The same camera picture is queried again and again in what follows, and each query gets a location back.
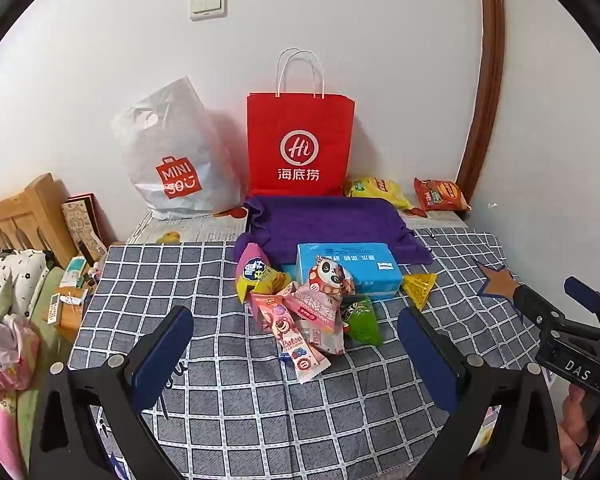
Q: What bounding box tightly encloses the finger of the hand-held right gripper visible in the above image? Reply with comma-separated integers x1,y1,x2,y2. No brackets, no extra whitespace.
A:
563,276,600,328
511,282,600,348

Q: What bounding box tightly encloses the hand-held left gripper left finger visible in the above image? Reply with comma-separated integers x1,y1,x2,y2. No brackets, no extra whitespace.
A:
28,305,195,480

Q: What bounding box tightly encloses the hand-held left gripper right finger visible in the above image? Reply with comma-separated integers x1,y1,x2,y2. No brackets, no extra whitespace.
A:
397,305,576,480

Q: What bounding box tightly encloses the yellow triangular snack packet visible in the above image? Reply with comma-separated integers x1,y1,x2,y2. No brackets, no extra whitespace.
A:
402,273,438,310

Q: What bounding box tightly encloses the green snack packet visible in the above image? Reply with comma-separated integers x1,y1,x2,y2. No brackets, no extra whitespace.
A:
341,295,384,347

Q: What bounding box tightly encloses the pale pink pastry packet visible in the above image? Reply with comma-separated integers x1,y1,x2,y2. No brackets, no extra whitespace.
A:
300,317,348,357

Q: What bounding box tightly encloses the blue tissue pack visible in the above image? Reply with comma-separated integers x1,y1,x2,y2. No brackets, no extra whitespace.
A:
295,242,405,303

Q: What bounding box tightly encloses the long pink bear bar packet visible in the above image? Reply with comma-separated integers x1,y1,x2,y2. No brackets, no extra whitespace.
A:
250,292,328,386

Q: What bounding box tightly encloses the pink and yellow snack packet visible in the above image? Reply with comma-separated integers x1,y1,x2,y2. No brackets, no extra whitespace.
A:
235,242,293,305

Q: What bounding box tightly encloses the pink panda print snack packet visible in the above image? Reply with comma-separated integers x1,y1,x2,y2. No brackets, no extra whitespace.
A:
280,255,356,323

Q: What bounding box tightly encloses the person's right hand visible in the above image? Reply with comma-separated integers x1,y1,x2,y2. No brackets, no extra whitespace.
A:
560,385,600,468

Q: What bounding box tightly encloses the grey checkered blanket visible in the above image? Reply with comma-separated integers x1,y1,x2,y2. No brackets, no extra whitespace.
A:
67,227,531,480

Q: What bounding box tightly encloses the wooden bedside table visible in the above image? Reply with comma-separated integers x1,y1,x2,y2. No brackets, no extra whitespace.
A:
55,287,90,343

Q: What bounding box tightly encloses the light green blanket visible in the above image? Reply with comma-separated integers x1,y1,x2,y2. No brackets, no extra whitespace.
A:
17,265,73,461

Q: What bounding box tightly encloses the teal and white small box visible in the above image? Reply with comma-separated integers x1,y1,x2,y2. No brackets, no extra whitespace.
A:
64,256,89,289

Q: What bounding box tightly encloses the orange chip bag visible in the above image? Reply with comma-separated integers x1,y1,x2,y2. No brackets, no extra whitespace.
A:
413,177,472,213

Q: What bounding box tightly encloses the brown patterned gift box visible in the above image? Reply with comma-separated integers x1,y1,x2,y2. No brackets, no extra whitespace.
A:
61,192,118,261

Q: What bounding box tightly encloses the pink printed cloth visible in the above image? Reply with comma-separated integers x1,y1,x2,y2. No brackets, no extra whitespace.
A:
0,310,41,476

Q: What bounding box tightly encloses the white floral pillow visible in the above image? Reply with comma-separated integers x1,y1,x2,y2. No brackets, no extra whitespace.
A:
0,249,51,318

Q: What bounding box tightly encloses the purple towel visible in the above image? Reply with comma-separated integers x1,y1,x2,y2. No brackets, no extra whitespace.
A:
234,196,433,267

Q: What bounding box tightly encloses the yellow chip bag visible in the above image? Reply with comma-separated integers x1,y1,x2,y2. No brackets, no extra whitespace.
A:
343,175,415,211

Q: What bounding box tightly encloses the wooden bed headboard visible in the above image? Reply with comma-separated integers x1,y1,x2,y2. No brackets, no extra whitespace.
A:
0,172,78,271

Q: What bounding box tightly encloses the white plastic shopping bag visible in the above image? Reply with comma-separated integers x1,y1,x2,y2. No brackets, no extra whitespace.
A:
111,76,246,221

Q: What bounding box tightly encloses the red paper carrier bag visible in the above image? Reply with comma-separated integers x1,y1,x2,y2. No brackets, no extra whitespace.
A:
245,49,356,198

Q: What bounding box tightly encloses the brown wooden door frame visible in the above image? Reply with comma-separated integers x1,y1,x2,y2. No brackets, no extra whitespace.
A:
455,0,505,221

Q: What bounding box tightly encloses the white wall light switch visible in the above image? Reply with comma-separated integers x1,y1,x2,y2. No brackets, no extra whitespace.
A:
189,0,228,22

